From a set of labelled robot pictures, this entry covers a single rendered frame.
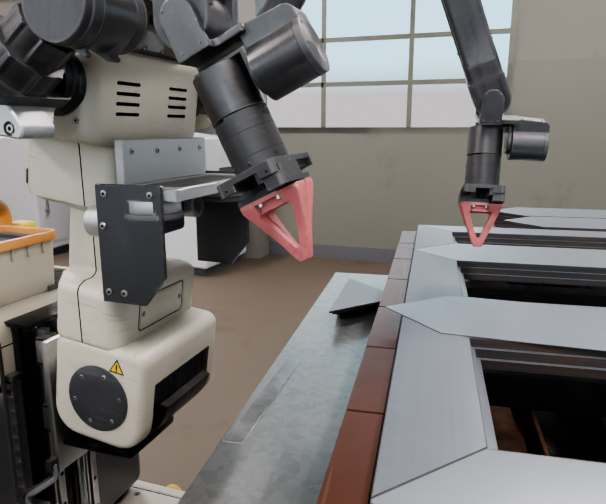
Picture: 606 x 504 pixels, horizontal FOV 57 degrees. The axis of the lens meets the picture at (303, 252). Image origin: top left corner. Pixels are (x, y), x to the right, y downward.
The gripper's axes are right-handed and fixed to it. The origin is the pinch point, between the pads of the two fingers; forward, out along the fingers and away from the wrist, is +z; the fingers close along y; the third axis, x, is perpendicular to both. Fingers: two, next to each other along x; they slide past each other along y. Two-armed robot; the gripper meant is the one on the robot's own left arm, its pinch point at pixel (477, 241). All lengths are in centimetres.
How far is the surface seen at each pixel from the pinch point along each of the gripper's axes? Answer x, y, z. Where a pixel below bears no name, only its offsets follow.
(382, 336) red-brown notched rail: 13.8, -18.8, 15.5
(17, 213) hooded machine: 345, 320, -15
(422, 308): 8.5, -13.4, 11.3
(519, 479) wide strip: 1, -53, 21
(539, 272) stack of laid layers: -14.2, 18.7, 4.1
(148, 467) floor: 93, 77, 79
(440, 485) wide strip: 7, -55, 22
